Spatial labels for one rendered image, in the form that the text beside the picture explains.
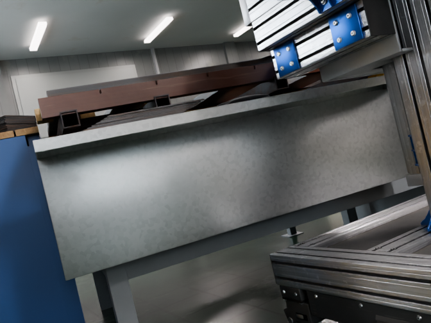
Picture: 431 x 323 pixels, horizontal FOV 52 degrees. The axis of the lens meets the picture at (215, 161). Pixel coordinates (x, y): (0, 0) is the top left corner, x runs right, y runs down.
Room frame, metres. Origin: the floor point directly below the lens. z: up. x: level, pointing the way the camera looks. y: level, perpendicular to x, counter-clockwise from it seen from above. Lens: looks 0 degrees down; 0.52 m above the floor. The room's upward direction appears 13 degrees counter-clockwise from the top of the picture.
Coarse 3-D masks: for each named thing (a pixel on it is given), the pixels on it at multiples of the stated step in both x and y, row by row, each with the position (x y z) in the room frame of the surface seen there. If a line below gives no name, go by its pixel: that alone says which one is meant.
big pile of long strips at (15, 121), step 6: (0, 120) 1.51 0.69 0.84; (6, 120) 1.51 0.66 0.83; (12, 120) 1.53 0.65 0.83; (18, 120) 1.55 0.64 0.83; (24, 120) 1.58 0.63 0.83; (30, 120) 1.60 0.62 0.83; (36, 120) 1.69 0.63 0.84; (0, 126) 1.51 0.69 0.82; (6, 126) 1.50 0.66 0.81; (12, 126) 1.52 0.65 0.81; (18, 126) 1.54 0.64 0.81; (24, 126) 1.56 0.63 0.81; (30, 126) 1.59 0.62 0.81; (0, 132) 1.50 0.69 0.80
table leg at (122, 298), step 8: (120, 264) 1.37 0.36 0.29; (112, 272) 1.36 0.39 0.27; (120, 272) 1.37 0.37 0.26; (112, 280) 1.36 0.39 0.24; (120, 280) 1.37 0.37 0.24; (112, 288) 1.36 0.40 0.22; (120, 288) 1.37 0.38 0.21; (128, 288) 1.37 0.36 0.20; (112, 296) 1.36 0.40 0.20; (120, 296) 1.36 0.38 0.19; (128, 296) 1.37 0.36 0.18; (112, 304) 1.40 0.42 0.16; (120, 304) 1.36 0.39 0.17; (128, 304) 1.37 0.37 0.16; (120, 312) 1.36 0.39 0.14; (128, 312) 1.37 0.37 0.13; (120, 320) 1.36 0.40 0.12; (128, 320) 1.37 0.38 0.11; (136, 320) 1.37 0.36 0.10
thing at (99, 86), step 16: (224, 64) 1.55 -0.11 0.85; (240, 64) 1.57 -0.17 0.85; (256, 64) 1.60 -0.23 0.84; (128, 80) 1.42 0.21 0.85; (144, 80) 1.44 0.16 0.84; (288, 80) 2.16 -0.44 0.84; (304, 80) 2.13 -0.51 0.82; (320, 80) 2.46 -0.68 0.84; (48, 96) 1.33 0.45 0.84; (208, 96) 1.94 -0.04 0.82; (224, 96) 2.04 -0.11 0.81; (112, 112) 1.75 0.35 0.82; (48, 128) 1.82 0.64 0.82
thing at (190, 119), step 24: (288, 96) 1.35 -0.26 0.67; (312, 96) 1.38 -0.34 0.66; (336, 96) 1.65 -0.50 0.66; (144, 120) 1.18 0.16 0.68; (168, 120) 1.21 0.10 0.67; (192, 120) 1.23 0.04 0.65; (216, 120) 1.47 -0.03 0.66; (48, 144) 1.09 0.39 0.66; (72, 144) 1.11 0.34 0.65; (96, 144) 1.32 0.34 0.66
